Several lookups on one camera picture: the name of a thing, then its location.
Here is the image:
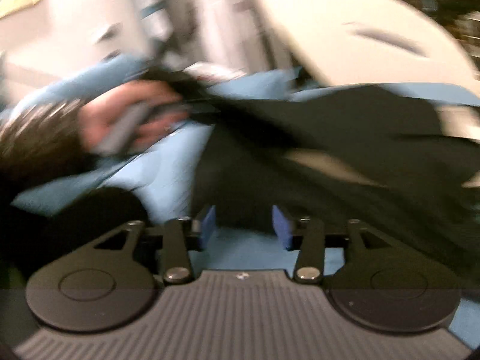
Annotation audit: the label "black garment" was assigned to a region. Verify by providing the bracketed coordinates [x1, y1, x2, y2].
[141, 65, 480, 282]

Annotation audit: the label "blue textured fleece cover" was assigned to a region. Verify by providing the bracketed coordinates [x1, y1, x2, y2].
[10, 53, 480, 346]

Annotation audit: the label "person's bare hand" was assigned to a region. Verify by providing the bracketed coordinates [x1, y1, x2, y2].
[78, 80, 188, 154]

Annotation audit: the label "dark sleeved forearm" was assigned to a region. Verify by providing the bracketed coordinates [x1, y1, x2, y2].
[1, 99, 96, 189]

